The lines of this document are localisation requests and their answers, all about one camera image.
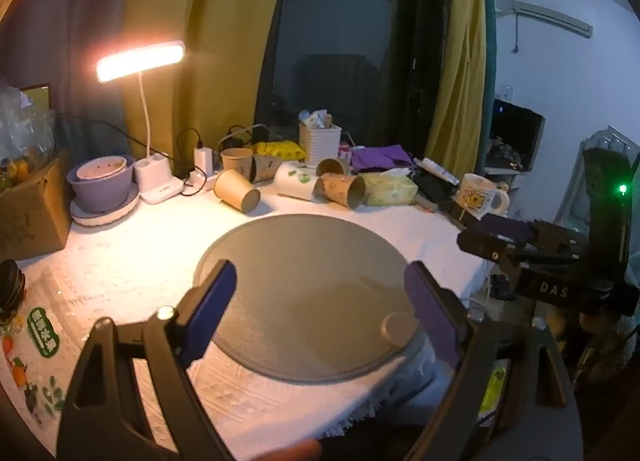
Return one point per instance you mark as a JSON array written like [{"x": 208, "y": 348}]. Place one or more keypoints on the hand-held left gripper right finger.
[{"x": 430, "y": 313}]

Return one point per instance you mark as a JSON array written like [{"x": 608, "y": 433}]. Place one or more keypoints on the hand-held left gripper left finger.
[{"x": 216, "y": 308}]

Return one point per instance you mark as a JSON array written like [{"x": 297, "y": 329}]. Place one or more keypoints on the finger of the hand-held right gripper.
[
  {"x": 502, "y": 227},
  {"x": 482, "y": 243}
]

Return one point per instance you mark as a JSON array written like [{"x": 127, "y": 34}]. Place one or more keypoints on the white green printed paper cup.
[{"x": 295, "y": 181}]

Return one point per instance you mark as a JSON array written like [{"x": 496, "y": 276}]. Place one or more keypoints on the brown patterned paper cup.
[{"x": 340, "y": 188}]

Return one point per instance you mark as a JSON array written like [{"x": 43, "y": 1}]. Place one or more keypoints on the small round grey disc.
[{"x": 400, "y": 328}]

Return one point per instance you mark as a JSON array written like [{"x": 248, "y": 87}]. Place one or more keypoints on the white cartoon mug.
[{"x": 477, "y": 196}]

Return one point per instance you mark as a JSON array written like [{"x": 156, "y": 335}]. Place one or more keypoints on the black pouch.
[{"x": 435, "y": 188}]

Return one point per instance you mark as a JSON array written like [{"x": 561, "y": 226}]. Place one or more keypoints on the white tube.
[{"x": 437, "y": 171}]

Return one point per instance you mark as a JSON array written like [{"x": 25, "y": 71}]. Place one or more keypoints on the round grey mat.
[{"x": 305, "y": 291}]

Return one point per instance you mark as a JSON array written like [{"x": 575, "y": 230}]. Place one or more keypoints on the yellow green packet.
[{"x": 494, "y": 381}]

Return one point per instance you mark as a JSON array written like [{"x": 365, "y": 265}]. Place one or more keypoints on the black monitor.
[{"x": 517, "y": 133}]

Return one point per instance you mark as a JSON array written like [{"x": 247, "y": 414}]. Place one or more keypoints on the white table cloth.
[{"x": 125, "y": 261}]

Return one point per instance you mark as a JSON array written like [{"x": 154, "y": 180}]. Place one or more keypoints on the green tissue pack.
[{"x": 390, "y": 188}]

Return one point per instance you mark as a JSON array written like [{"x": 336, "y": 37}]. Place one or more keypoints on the white power strip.
[{"x": 200, "y": 178}]

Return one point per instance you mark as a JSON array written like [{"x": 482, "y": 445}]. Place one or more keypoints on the purple cloth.
[{"x": 380, "y": 158}]

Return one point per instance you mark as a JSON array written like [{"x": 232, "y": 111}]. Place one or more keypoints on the white plate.
[{"x": 107, "y": 216}]

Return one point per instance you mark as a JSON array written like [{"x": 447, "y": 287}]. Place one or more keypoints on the white charger adapter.
[{"x": 203, "y": 159}]

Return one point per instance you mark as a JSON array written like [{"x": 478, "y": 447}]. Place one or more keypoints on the yellow curtain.
[
  {"x": 462, "y": 66},
  {"x": 200, "y": 16}
]

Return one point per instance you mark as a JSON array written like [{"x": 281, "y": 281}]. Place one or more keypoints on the purple bowl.
[{"x": 100, "y": 188}]

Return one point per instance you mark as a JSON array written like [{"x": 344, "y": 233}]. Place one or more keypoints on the black power adapter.
[{"x": 232, "y": 142}]

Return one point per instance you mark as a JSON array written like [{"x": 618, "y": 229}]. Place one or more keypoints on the fruit printed plastic bag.
[{"x": 40, "y": 341}]

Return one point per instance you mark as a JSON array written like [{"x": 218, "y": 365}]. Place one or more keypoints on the white woven basket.
[{"x": 320, "y": 146}]

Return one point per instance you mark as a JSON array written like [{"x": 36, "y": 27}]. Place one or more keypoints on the black round object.
[{"x": 10, "y": 288}]

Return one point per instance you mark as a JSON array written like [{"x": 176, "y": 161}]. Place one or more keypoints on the cardboard box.
[{"x": 30, "y": 216}]

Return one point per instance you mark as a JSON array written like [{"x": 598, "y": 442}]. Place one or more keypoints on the white air conditioner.
[{"x": 550, "y": 16}]

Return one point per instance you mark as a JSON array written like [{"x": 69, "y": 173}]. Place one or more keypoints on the dark window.
[{"x": 340, "y": 31}]

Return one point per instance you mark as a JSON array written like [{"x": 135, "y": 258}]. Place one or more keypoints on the white desk lamp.
[{"x": 140, "y": 60}]

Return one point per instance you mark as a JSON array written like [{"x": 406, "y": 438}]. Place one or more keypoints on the clear plastic bag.
[{"x": 22, "y": 131}]

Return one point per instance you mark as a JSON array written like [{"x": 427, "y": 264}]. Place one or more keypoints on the white wall socket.
[{"x": 506, "y": 93}]

